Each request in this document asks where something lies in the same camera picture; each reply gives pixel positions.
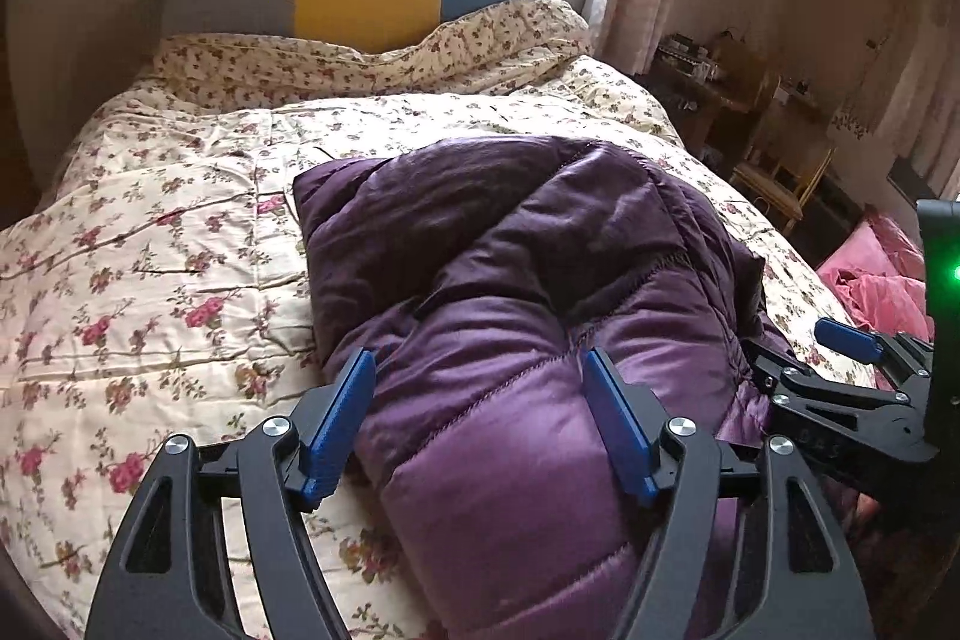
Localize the pale floral drape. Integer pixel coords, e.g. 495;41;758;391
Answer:
829;0;960;199

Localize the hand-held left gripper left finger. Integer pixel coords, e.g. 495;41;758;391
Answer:
86;347;376;640

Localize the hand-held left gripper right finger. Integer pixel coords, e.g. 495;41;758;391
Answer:
583;347;875;640

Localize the cluttered wooden desk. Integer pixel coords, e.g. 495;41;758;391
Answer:
637;32;781;176

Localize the wooden chair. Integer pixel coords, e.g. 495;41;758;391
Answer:
729;100;837;232

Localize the large-print floral quilt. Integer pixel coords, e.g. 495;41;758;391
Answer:
0;55;878;640

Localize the purple quilted down jacket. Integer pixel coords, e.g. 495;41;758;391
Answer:
291;136;871;640

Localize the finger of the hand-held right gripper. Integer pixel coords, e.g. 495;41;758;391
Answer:
814;316;935;386
746;336;931;422

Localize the pink crumpled cloth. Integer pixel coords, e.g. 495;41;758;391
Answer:
816;212;935;341

